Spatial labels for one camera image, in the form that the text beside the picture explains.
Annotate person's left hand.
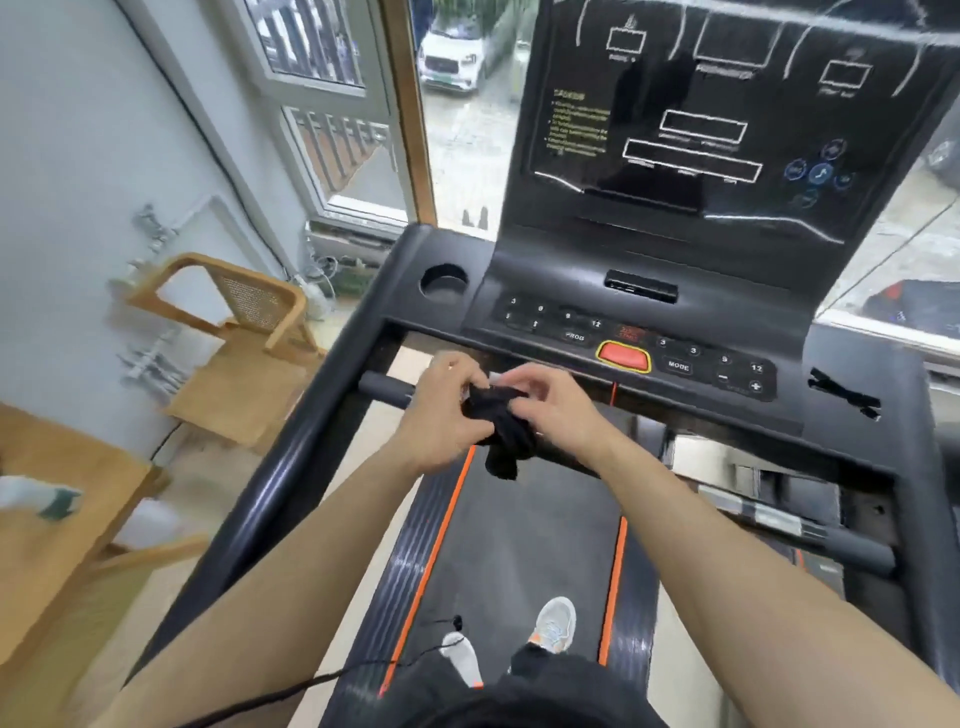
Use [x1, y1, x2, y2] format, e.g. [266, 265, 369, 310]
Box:
[390, 351, 497, 478]

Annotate person's right hand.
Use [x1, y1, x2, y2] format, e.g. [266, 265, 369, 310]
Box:
[507, 364, 613, 471]

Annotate black cloth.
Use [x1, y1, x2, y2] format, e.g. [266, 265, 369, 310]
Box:
[460, 384, 540, 482]

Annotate person's right forearm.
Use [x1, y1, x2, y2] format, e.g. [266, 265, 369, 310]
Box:
[579, 433, 960, 728]

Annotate person's left forearm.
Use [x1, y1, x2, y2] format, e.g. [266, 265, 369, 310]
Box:
[93, 444, 451, 728]

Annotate red safety key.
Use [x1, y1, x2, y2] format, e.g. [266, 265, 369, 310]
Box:
[595, 340, 653, 375]

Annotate black treadmill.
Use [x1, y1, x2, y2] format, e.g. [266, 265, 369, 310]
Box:
[123, 0, 960, 728]

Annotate wooden rattan chair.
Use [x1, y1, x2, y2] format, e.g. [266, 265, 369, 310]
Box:
[123, 252, 329, 453]

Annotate person's right grey shoe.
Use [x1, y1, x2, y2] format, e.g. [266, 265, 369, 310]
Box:
[526, 596, 578, 656]

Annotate person's left white shoe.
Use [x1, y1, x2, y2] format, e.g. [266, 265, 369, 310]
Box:
[438, 631, 486, 690]

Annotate person's black trousers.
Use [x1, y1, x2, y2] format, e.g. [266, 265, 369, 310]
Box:
[373, 643, 670, 728]

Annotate white car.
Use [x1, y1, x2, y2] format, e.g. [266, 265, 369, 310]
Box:
[416, 13, 502, 96]

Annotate black bag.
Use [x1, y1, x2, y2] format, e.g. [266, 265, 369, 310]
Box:
[861, 279, 960, 340]

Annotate wooden table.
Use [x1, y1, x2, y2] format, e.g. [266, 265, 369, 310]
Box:
[0, 402, 213, 672]

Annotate white green spray bottle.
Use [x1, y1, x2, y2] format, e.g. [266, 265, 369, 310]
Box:
[0, 474, 84, 524]

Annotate power strip with cables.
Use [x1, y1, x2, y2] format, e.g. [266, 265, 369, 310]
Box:
[302, 238, 378, 320]

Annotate wooden door frame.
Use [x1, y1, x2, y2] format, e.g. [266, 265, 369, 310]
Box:
[378, 0, 439, 227]

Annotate white window frame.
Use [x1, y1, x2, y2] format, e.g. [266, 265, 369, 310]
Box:
[223, 0, 419, 228]

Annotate black clip strap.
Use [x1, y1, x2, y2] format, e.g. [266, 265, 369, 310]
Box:
[807, 367, 883, 421]

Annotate grey metal wall bracket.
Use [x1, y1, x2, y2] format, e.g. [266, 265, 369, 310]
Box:
[114, 331, 187, 397]
[129, 204, 180, 258]

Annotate black microphone cable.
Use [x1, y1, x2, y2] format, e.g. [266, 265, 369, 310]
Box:
[171, 615, 466, 728]

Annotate black wall cable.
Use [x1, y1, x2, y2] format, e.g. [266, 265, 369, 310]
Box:
[112, 0, 292, 277]

